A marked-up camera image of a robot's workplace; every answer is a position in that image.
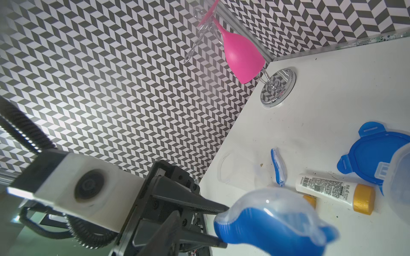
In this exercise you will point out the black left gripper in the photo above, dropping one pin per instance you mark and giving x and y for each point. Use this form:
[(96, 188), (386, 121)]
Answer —
[(150, 231)]

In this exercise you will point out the blue toothbrush case back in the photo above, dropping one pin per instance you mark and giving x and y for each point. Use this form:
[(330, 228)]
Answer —
[(278, 221)]

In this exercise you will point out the tall clear container back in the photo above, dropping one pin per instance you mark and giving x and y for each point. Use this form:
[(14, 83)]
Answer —
[(395, 178)]

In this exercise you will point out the white tube gold cap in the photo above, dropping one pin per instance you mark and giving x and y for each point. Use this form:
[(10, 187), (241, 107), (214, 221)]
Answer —
[(311, 200), (358, 197)]

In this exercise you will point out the clear container lying open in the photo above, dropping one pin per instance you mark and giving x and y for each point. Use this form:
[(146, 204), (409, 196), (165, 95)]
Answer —
[(236, 170)]

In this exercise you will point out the blue toothbrush in container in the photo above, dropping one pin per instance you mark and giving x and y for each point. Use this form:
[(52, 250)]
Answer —
[(279, 167)]

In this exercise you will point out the pink plastic wine glass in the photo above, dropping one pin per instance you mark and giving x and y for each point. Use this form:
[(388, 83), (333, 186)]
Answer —
[(242, 56)]

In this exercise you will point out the white tube gold cap back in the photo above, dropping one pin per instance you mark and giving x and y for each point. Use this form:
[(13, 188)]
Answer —
[(358, 197)]

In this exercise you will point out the blue lid back left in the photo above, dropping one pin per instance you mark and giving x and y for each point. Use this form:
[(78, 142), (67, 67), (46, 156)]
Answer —
[(374, 149)]

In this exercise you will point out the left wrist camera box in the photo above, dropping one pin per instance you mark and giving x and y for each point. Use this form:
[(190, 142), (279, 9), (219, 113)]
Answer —
[(81, 186)]

